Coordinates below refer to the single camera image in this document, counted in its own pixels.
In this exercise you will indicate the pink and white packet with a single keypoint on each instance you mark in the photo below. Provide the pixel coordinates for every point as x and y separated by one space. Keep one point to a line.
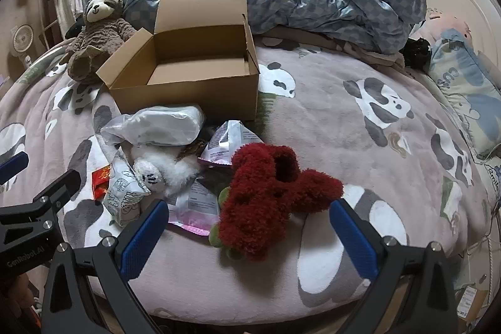
195 207

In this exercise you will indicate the tan bed sheet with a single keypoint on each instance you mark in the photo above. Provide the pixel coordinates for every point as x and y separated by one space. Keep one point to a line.
297 34

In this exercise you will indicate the brown cardboard box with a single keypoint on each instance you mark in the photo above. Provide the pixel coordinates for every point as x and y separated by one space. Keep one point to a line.
195 99

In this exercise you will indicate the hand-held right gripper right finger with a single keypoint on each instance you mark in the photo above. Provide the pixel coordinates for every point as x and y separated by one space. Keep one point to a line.
352 240

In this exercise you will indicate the dark cloth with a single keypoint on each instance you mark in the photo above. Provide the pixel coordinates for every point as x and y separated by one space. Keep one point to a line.
417 52

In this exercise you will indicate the brown sloth plush toy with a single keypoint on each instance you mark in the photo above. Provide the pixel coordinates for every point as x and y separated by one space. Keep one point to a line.
101 36

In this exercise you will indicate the white illustrated packet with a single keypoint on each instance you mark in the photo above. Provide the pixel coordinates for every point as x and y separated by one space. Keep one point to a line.
123 193

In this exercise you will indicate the clear plastic bag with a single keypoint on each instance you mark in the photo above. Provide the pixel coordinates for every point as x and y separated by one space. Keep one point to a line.
164 124

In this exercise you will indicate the red fuzzy plush slippers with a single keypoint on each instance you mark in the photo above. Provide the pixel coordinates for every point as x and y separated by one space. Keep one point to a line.
258 201

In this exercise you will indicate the white desk fan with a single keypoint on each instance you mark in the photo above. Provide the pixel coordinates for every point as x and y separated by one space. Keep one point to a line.
22 38

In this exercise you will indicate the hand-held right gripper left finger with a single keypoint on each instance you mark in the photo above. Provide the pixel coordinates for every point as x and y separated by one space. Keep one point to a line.
143 240

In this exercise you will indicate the white and purple packet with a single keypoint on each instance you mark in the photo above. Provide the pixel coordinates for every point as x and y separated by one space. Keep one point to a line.
227 138

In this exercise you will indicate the white fluffy plush toy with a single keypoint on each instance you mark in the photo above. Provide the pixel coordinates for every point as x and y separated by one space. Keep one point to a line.
156 169

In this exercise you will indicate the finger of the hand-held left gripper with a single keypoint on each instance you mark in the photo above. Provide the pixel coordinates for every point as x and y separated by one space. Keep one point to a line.
13 165
58 189

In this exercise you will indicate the pink plush toy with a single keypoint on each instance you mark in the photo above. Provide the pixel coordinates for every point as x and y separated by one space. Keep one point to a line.
450 25

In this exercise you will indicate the red packet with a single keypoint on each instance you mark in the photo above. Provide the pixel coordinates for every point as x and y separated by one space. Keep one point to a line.
101 179

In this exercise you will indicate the blue printed pillow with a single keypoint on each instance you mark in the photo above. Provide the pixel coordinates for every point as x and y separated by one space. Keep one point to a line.
465 91

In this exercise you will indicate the brown patterned packet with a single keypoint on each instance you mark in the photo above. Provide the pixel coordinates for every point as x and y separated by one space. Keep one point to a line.
191 151

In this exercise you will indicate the pale printed pillow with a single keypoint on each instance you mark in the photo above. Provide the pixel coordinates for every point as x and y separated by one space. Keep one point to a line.
493 181

